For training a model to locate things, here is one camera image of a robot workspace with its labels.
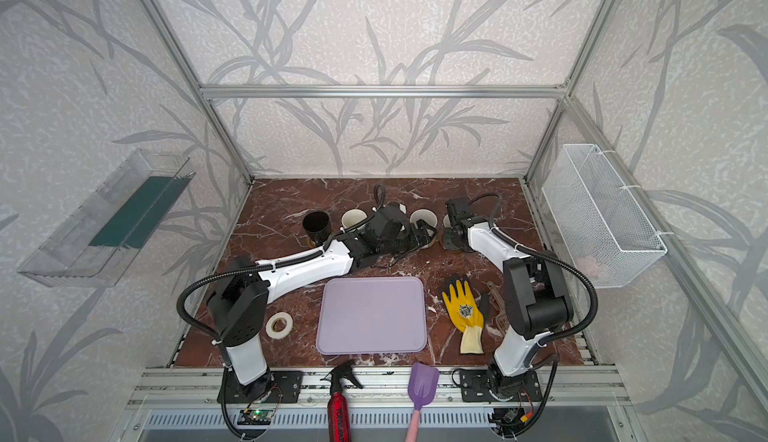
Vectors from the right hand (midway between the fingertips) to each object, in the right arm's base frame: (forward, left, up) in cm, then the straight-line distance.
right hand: (457, 232), depth 96 cm
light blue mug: (+5, +35, +2) cm, 35 cm away
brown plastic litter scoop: (-26, -9, -5) cm, 28 cm away
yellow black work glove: (-25, -1, -5) cm, 25 cm away
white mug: (+5, +9, +2) cm, 10 cm away
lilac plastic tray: (-25, +25, -6) cm, 35 cm away
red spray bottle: (-48, +33, -1) cm, 58 cm away
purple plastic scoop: (-43, +13, -5) cm, 45 cm away
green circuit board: (-49, +53, -6) cm, 73 cm away
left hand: (-8, +9, +13) cm, 18 cm away
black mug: (-1, +45, +6) cm, 45 cm away
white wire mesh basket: (-19, -25, +29) cm, 43 cm away
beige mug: (-12, +20, +28) cm, 37 cm away
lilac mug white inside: (+2, +4, +3) cm, 5 cm away
